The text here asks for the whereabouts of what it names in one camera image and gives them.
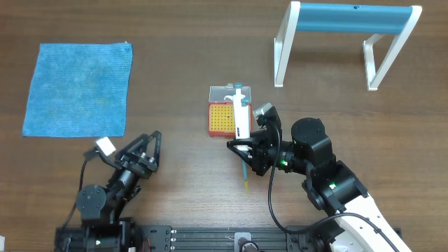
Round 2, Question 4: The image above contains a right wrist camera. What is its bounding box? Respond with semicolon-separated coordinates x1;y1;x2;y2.
252;102;281;127

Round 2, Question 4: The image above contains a blue cloth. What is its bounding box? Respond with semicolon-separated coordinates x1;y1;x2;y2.
22;42;134;139

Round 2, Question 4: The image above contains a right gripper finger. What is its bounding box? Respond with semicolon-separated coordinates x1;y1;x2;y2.
241;153;263;177
226;134;263;152

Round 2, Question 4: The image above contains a red and yellow tip box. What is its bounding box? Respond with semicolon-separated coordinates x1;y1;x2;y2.
208;85;253;139

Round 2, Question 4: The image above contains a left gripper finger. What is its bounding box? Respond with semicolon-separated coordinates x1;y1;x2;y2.
150;130;162;165
117;134;152;157

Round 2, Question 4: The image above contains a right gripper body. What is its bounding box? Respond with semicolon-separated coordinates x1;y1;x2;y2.
258;129;281;176

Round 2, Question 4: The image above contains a mounting rail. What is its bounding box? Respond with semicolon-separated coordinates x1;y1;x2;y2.
54;225;402;252

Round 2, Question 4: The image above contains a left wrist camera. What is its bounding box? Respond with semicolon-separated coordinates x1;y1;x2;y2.
94;136;118;158

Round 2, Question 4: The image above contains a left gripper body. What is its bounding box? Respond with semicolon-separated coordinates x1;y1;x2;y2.
113;152;158;180

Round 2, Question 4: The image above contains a white and blue stand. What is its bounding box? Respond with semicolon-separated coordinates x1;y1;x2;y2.
274;1;424;92

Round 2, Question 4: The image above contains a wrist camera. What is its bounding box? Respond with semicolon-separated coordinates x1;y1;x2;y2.
94;136;118;158
252;102;281;127

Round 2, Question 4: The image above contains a white pipette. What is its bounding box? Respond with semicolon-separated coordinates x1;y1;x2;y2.
223;82;253;196

